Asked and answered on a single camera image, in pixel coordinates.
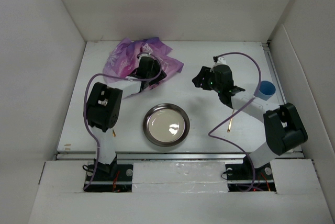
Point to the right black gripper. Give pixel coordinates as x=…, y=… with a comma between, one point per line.
x=204, y=71

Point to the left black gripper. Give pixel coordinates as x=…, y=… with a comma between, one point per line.
x=156, y=68

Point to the purple pink printed cloth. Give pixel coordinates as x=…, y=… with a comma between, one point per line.
x=123, y=60

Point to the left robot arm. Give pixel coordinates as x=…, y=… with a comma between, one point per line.
x=102, y=101

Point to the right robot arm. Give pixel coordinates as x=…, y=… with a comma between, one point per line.
x=268, y=129

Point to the round metal plate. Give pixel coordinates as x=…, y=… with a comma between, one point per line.
x=166, y=125

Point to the gold spoon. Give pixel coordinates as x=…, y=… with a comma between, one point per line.
x=230, y=122

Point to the blue plastic cup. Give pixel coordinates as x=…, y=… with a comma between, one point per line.
x=266, y=90

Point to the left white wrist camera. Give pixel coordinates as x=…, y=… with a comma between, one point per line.
x=143, y=54

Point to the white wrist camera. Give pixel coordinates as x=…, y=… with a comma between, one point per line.
x=219, y=60
x=143, y=54

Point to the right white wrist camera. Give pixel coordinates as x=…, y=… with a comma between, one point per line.
x=219, y=60

